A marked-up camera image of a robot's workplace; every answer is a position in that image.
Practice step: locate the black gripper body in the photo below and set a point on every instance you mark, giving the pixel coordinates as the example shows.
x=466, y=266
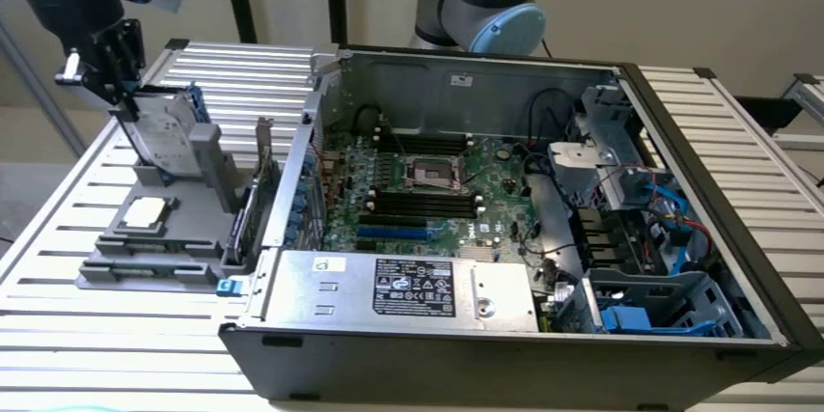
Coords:
x=71, y=9

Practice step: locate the metal disk bay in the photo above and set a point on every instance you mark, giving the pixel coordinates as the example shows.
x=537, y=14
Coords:
x=602, y=142

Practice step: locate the silver CPU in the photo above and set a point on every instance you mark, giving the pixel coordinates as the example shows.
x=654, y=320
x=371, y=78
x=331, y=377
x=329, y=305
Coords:
x=150, y=212

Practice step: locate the grey parts rack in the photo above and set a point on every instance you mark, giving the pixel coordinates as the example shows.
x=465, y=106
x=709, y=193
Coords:
x=194, y=238

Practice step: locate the blue case latch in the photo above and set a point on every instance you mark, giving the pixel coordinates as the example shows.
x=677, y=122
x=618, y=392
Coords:
x=231, y=286

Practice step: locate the black RAM slot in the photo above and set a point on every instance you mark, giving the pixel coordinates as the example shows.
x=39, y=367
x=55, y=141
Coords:
x=422, y=141
x=425, y=195
x=425, y=201
x=425, y=208
x=422, y=136
x=425, y=215

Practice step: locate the CPU socket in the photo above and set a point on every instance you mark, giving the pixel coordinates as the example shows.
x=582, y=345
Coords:
x=433, y=173

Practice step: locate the blue expansion slot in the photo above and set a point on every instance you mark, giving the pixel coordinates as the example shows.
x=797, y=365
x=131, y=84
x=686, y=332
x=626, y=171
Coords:
x=393, y=233

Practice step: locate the black expansion slot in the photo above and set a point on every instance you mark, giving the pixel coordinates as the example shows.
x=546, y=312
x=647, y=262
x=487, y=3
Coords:
x=390, y=245

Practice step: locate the silver power supply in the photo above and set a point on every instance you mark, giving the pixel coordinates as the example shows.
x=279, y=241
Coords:
x=349, y=293

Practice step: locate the green motherboard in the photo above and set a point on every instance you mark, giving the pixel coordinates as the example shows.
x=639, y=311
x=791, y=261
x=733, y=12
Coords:
x=445, y=233

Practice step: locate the silver chipset heatsink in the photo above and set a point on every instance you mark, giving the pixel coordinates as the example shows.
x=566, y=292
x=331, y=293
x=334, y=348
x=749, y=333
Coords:
x=479, y=253

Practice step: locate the black open PC case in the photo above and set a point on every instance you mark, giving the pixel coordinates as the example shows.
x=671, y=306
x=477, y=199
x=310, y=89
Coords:
x=451, y=368

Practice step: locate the black fan shroud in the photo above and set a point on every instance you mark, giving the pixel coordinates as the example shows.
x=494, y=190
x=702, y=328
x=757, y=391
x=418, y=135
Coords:
x=609, y=238

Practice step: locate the blue plastic drive cage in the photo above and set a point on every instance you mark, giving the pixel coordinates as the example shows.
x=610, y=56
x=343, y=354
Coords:
x=650, y=303

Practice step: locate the grey metal frame leg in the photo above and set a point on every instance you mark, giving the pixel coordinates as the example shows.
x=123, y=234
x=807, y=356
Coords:
x=39, y=89

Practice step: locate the silver disk with blue bracket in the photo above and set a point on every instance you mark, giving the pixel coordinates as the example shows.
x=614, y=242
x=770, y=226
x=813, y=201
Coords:
x=161, y=137

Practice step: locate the graphics card with metal bracket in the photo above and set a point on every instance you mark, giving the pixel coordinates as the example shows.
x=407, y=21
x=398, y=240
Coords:
x=258, y=190

